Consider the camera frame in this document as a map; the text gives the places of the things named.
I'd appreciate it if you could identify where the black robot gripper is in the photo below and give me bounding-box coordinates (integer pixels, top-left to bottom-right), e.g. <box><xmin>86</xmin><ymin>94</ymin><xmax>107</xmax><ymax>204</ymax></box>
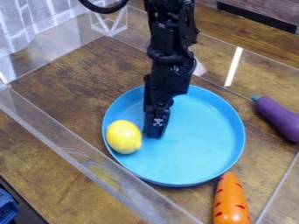
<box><xmin>143</xmin><ymin>50</ymin><xmax>198</xmax><ymax>139</ymax></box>

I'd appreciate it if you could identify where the yellow lemon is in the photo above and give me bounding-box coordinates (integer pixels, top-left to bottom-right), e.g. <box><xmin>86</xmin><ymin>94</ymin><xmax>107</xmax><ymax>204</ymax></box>
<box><xmin>107</xmin><ymin>120</ymin><xmax>143</xmax><ymax>154</ymax></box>

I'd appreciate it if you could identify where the blue round tray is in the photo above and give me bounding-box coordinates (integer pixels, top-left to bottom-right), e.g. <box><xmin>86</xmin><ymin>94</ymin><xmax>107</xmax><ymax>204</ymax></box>
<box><xmin>111</xmin><ymin>86</ymin><xmax>246</xmax><ymax>187</ymax></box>

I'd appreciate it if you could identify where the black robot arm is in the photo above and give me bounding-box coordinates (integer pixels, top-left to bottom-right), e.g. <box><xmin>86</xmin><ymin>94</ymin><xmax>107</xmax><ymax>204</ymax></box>
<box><xmin>145</xmin><ymin>0</ymin><xmax>201</xmax><ymax>138</ymax></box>

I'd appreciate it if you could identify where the purple toy eggplant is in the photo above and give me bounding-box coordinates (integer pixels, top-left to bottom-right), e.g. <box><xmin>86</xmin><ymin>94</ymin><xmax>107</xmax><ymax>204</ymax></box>
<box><xmin>251</xmin><ymin>95</ymin><xmax>299</xmax><ymax>143</ymax></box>

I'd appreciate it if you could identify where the orange toy carrot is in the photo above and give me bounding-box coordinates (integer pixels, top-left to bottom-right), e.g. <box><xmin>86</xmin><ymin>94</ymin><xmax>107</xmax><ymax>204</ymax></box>
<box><xmin>213</xmin><ymin>171</ymin><xmax>251</xmax><ymax>224</ymax></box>

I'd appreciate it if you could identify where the blue plastic object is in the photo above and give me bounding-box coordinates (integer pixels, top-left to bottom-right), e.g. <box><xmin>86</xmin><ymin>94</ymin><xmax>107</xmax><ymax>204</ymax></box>
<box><xmin>0</xmin><ymin>188</ymin><xmax>19</xmax><ymax>224</ymax></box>

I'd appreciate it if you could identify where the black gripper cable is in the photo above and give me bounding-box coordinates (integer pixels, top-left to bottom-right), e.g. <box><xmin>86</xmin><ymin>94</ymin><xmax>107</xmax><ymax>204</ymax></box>
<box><xmin>79</xmin><ymin>0</ymin><xmax>130</xmax><ymax>15</ymax></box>

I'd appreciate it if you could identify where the clear acrylic enclosure wall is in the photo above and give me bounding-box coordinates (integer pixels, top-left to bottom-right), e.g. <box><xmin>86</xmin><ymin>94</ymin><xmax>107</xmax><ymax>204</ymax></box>
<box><xmin>0</xmin><ymin>1</ymin><xmax>299</xmax><ymax>224</ymax></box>

